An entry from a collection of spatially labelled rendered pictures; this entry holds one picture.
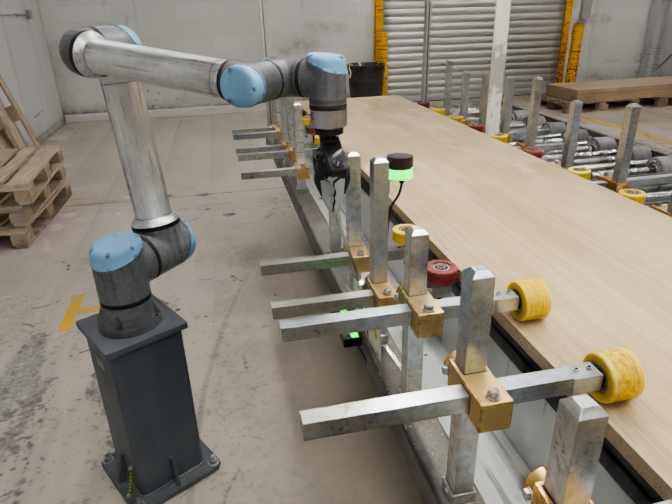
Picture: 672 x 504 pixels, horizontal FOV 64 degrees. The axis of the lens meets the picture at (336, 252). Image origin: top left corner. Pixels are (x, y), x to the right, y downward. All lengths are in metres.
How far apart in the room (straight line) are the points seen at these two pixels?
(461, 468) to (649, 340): 0.44
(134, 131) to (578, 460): 1.43
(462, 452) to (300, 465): 1.17
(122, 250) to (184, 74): 0.57
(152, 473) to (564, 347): 1.40
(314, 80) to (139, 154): 0.65
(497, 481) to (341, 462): 0.96
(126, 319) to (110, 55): 0.74
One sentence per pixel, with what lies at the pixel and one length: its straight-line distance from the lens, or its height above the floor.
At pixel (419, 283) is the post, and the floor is 1.00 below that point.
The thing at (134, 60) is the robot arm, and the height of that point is 1.38.
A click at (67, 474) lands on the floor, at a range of 2.28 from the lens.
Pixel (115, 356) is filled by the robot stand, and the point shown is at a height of 0.59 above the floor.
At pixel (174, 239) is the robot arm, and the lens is 1.78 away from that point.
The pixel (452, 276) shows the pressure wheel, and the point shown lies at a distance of 1.30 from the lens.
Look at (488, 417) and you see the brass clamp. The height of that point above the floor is 0.95.
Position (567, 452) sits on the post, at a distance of 0.65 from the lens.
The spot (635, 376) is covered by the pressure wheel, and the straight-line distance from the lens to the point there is 0.95.
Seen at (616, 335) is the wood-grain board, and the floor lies 0.90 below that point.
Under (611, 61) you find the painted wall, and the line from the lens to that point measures 11.10.
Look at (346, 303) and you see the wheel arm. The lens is 1.27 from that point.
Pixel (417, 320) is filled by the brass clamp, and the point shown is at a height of 0.96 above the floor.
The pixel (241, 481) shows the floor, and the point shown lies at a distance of 2.05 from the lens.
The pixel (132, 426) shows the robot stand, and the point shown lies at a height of 0.32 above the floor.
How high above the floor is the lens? 1.48
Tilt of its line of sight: 24 degrees down
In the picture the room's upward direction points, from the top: 2 degrees counter-clockwise
